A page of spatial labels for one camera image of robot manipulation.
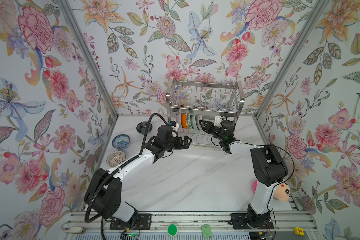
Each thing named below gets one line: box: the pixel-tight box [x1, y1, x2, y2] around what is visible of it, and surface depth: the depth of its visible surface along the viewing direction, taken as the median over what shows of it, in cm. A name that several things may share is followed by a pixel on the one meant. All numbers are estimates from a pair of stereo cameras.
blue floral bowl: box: [112, 134, 131, 150], surface depth 105 cm
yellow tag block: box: [294, 227, 305, 236], surface depth 72 cm
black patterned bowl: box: [136, 121, 153, 134], surface depth 112 cm
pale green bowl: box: [190, 114, 198, 130], surface depth 105 cm
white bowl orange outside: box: [180, 113, 188, 129], surface depth 105 cm
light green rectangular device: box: [202, 225, 213, 238], surface depth 73 cm
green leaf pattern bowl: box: [186, 113, 193, 130], surface depth 105 cm
